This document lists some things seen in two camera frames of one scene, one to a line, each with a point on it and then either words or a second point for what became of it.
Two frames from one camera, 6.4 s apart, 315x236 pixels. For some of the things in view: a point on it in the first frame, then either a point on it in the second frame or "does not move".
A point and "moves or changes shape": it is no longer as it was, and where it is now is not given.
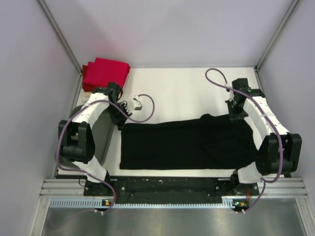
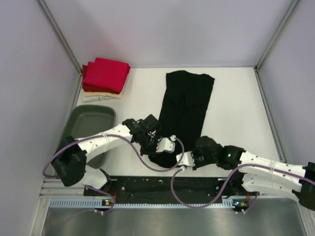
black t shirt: [211, 142] moves or changes shape
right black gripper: [233, 116] → [197, 165]
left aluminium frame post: [60, 33] does not move
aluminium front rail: [63, 189] does not move
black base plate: [171, 188] does not move
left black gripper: [119, 122] → [149, 152]
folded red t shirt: [101, 72] does not move
